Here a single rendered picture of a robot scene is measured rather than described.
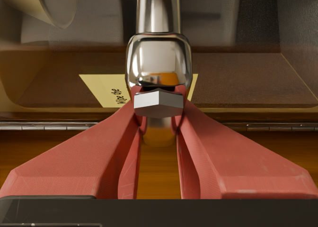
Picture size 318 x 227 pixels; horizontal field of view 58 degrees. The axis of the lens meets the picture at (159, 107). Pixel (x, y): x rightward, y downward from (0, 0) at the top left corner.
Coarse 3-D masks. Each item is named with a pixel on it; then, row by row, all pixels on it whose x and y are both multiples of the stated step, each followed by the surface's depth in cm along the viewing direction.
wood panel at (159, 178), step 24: (0, 144) 39; (24, 144) 39; (48, 144) 39; (144, 144) 39; (264, 144) 39; (288, 144) 39; (312, 144) 39; (0, 168) 36; (144, 168) 36; (168, 168) 36; (312, 168) 36; (144, 192) 33; (168, 192) 33
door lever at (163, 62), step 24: (144, 0) 7; (168, 0) 7; (144, 24) 7; (168, 24) 7; (144, 48) 6; (168, 48) 6; (144, 72) 6; (168, 72) 6; (192, 72) 7; (144, 96) 6; (168, 96) 6; (144, 120) 9; (168, 120) 9; (168, 144) 14
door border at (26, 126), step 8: (24, 128) 33; (32, 128) 33; (40, 128) 33; (72, 128) 33; (80, 128) 33; (248, 128) 33; (256, 128) 33; (264, 128) 33; (296, 128) 33; (304, 128) 33; (312, 128) 33
